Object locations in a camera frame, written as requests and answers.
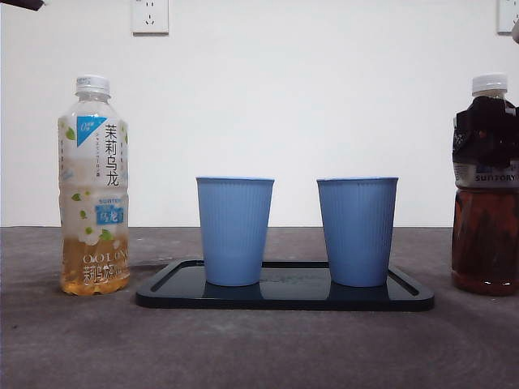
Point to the dark blue flat tray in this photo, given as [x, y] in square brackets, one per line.
[284, 297]

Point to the blue ribbed cup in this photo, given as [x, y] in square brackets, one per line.
[235, 235]
[357, 235]

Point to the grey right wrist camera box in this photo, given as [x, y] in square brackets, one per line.
[516, 34]

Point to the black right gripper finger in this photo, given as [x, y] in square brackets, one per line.
[490, 121]

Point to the dark oolong tea bottle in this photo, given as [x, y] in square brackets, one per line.
[486, 243]

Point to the pale jasmine tea bottle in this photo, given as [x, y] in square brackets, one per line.
[95, 259]

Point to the white wall socket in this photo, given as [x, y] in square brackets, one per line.
[507, 16]
[150, 20]

